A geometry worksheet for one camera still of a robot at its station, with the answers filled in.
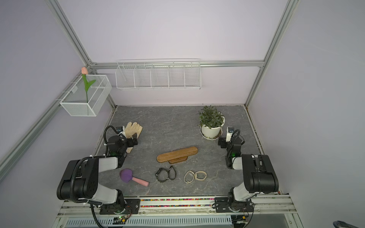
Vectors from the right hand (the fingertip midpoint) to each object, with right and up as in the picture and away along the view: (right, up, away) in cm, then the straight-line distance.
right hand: (226, 133), depth 94 cm
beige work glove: (-69, +2, +11) cm, 70 cm away
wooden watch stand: (-32, -13, -9) cm, 36 cm away
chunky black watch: (-43, -21, -13) cm, 50 cm away
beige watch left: (-25, -24, -11) cm, 37 cm away
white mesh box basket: (-84, +19, -22) cm, 89 cm away
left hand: (-65, -1, -1) cm, 65 cm away
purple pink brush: (-63, -24, -10) cm, 68 cm away
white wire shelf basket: (-46, +41, +4) cm, 62 cm away
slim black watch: (-37, -22, -10) cm, 45 cm away
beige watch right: (-18, -24, -10) cm, 32 cm away
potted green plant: (-11, +8, -6) cm, 15 cm away
